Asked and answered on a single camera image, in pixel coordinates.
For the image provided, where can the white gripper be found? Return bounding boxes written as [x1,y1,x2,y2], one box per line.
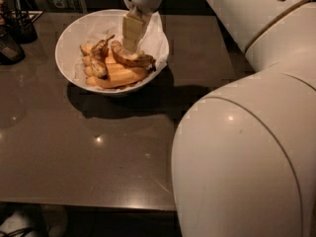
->
[122,0,162,52]

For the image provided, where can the spotted brown banana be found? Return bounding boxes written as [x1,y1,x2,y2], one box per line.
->
[110,40,156,68]

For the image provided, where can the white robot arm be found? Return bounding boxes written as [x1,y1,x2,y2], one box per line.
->
[171,0,316,237]

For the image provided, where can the dark bruised banana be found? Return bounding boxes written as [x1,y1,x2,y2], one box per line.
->
[90,35,114,78]

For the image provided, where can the yellow banana bunch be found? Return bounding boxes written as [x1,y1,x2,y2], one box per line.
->
[80,40,129,89]

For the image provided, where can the large yellow banana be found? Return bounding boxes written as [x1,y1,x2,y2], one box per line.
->
[86,67,147,89]

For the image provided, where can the white bowl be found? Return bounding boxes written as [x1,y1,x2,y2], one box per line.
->
[54,9,170,98]

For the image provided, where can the white paper liner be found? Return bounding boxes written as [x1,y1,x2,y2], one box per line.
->
[74,11,169,84]

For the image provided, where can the black wire basket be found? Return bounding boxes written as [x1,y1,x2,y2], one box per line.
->
[3,0,38,43]

